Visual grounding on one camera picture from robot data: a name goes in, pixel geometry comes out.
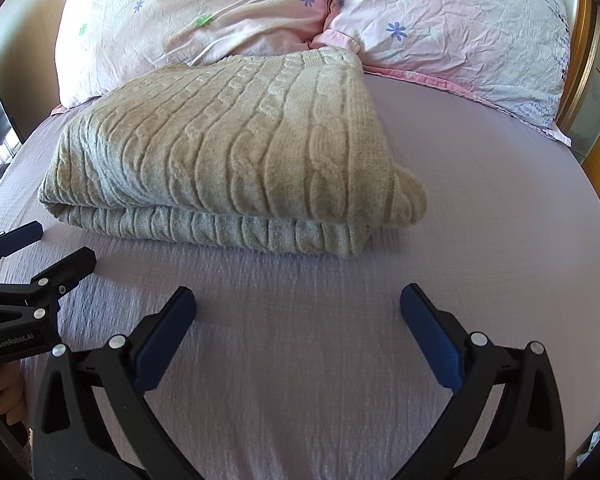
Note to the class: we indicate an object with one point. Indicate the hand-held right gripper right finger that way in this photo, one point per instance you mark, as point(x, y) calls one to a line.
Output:
point(432, 340)

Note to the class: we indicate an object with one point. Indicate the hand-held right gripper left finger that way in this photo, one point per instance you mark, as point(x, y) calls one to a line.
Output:
point(164, 342)

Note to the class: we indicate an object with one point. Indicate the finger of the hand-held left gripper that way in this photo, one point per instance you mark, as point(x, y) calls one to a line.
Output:
point(67, 265)
point(22, 234)

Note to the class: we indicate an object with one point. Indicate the person's left hand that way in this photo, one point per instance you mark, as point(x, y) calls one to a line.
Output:
point(9, 390)

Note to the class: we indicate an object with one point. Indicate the pink tree print pillow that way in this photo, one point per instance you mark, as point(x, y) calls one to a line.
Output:
point(180, 15)

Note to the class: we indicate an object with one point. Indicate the wooden headboard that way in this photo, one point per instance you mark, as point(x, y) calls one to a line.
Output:
point(597, 110)

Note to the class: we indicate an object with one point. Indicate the pink flower print pillow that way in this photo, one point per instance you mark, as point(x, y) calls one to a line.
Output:
point(455, 30)

